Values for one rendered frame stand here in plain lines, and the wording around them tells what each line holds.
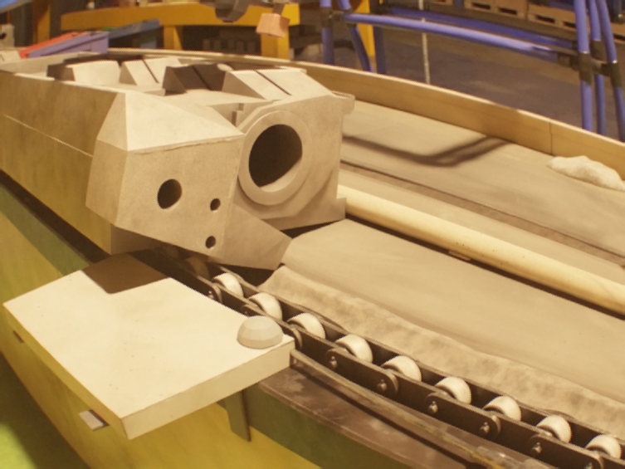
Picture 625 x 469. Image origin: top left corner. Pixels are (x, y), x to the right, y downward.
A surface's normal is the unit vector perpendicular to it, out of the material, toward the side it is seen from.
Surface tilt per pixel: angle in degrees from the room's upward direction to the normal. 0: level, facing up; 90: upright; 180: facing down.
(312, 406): 0
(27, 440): 0
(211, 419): 90
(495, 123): 88
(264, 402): 90
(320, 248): 0
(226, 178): 90
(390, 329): 50
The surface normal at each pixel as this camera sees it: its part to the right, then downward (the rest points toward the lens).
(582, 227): -0.04, -0.93
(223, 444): -0.74, 0.28
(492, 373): -0.53, -0.52
